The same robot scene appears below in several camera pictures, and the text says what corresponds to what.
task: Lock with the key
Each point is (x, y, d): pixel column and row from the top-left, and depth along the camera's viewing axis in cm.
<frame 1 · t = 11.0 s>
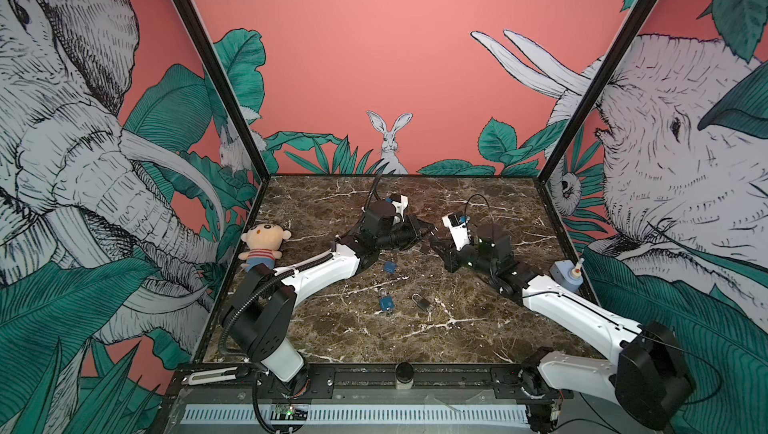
left hand: (440, 224, 76), fingers closed
right hand: (432, 240, 79), fingers closed
plush doll striped shirt: (263, 241, 95), point 7 cm above the table
blue padlock far: (390, 267, 96), on the table
blue padlock near: (387, 304, 88), point 2 cm above the table
black padlock near: (421, 302, 90), on the table

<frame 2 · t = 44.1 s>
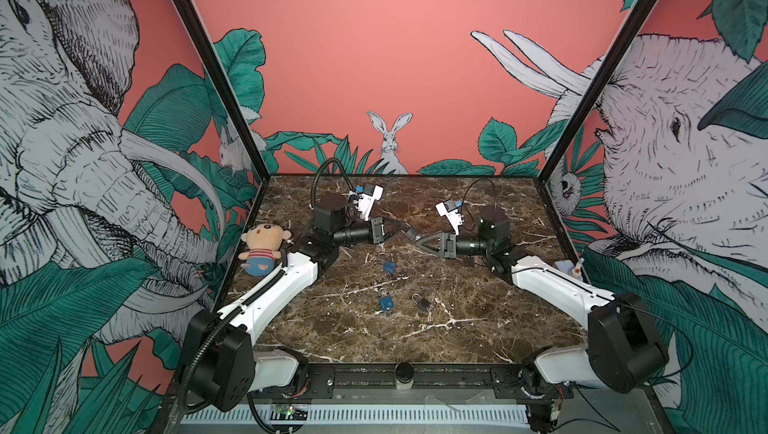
left hand: (405, 224, 71), fingers closed
right hand: (419, 246, 73), fingers closed
the named things where they were.

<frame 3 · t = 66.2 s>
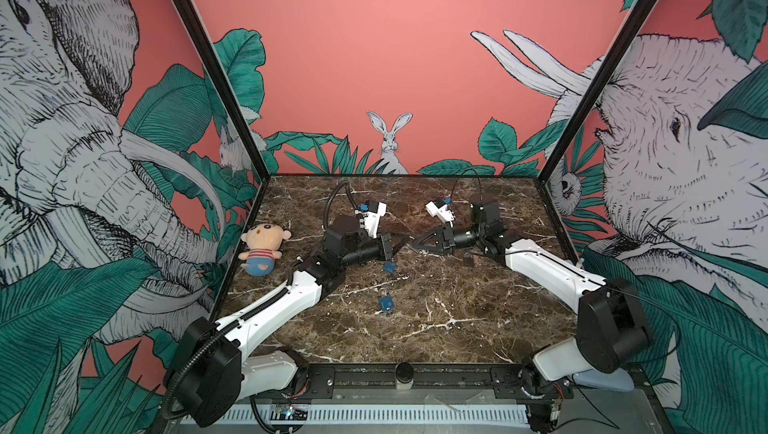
left hand: (414, 240, 72), fingers closed
right hand: (415, 247, 71), fingers closed
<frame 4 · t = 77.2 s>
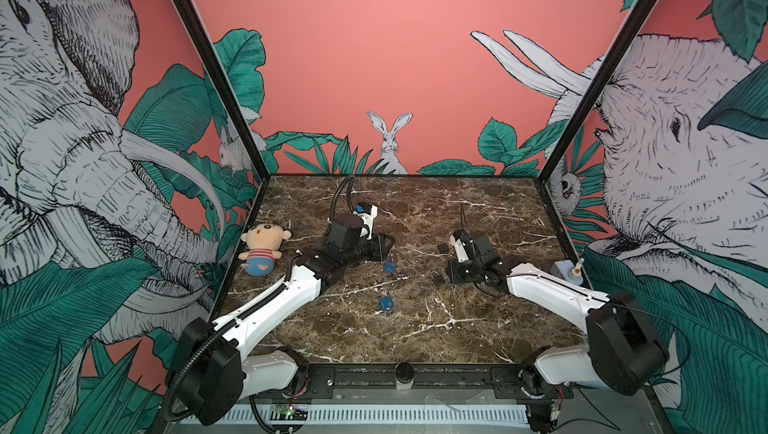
left hand: (393, 236, 78), fingers open
right hand: (444, 267, 87), fingers closed
